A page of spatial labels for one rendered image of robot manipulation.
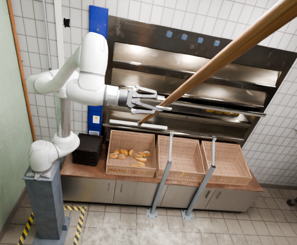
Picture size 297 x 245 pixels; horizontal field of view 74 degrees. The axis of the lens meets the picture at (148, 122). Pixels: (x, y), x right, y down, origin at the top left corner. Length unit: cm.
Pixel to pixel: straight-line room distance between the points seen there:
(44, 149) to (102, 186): 99
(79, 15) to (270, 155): 300
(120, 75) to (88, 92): 135
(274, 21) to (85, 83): 66
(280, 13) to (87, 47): 67
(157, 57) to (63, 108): 107
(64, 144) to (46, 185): 37
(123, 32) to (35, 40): 82
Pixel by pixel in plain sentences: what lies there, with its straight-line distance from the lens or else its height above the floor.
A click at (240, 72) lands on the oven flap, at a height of 180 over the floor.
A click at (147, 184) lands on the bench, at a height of 52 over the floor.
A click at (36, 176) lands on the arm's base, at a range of 178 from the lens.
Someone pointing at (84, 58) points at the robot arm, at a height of 210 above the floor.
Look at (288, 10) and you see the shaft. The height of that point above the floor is 238.
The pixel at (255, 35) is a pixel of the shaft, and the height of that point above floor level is 234.
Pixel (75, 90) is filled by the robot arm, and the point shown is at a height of 199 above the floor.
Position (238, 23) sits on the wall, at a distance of 222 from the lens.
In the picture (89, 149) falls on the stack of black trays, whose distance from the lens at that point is 227.
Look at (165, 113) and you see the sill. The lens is 238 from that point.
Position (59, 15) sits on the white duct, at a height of 202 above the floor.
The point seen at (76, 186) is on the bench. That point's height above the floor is 39.
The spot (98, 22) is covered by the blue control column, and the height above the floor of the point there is 203.
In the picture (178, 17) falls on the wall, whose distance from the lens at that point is 204.
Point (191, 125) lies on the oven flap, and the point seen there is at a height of 104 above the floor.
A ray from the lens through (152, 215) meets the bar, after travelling 278.
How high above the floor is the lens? 237
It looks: 34 degrees down
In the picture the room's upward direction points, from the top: 13 degrees clockwise
